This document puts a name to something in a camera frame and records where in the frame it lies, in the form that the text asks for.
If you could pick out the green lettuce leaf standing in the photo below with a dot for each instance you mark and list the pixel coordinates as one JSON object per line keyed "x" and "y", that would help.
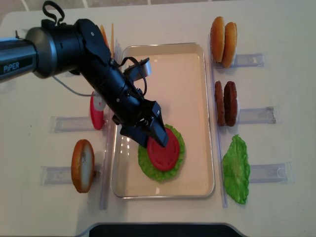
{"x": 236, "y": 170}

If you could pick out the bread bun slice inner right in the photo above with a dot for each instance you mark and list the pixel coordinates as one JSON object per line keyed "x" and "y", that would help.
{"x": 217, "y": 38}

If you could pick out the clear holder rail tomato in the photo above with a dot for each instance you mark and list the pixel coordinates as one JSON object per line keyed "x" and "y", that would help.
{"x": 70, "y": 124}

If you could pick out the clear long strip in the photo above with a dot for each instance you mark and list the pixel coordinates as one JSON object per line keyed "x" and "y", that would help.
{"x": 217, "y": 135}
{"x": 107, "y": 162}

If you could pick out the bread bun slice left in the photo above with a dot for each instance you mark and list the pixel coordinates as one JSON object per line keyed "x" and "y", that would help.
{"x": 82, "y": 167}

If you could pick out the brown meat patty inner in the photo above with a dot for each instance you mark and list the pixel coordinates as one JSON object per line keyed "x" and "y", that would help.
{"x": 219, "y": 99}

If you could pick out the clear holder rail lettuce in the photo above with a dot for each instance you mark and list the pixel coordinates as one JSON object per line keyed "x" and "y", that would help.
{"x": 271, "y": 173}

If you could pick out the red tomato slice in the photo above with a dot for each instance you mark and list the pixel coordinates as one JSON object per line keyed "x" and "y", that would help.
{"x": 164, "y": 158}
{"x": 97, "y": 106}

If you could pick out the bread bun slice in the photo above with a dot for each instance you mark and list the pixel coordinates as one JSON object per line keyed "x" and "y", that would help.
{"x": 217, "y": 38}
{"x": 82, "y": 167}
{"x": 230, "y": 44}

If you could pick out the brown meat patty outer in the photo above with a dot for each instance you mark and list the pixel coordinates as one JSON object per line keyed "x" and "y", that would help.
{"x": 230, "y": 103}

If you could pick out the clear long strip left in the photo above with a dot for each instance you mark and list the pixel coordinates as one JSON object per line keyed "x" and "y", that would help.
{"x": 107, "y": 162}

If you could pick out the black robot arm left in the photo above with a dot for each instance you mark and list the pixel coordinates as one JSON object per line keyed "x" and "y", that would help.
{"x": 80, "y": 49}

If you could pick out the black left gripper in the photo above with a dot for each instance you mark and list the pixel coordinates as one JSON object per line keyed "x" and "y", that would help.
{"x": 139, "y": 117}

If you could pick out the clear holder rail left bun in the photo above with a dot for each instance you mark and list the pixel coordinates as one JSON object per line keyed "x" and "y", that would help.
{"x": 52, "y": 175}

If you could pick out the brown meat patty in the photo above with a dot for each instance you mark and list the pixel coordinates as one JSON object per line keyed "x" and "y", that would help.
{"x": 230, "y": 103}
{"x": 219, "y": 99}

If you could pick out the clear holder rail right buns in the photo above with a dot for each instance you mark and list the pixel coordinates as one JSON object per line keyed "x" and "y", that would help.
{"x": 248, "y": 60}

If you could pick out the white rectangular metal tray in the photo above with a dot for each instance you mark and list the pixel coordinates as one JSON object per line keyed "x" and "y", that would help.
{"x": 178, "y": 83}

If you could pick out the bread bun slice outer right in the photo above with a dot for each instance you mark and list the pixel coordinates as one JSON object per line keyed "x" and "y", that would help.
{"x": 230, "y": 44}

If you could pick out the orange cheese slice front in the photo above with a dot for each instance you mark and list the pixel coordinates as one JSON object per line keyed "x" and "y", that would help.
{"x": 104, "y": 35}

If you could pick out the clear holder rail patties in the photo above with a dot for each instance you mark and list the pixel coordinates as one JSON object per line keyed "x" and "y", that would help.
{"x": 266, "y": 115}

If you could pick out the clear long strip right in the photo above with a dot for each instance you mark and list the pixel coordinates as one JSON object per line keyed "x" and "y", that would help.
{"x": 217, "y": 135}

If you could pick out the green lettuce leaf in tray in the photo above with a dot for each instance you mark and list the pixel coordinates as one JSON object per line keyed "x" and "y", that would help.
{"x": 154, "y": 174}

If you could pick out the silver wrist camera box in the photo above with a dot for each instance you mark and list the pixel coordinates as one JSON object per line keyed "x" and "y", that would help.
{"x": 132, "y": 72}

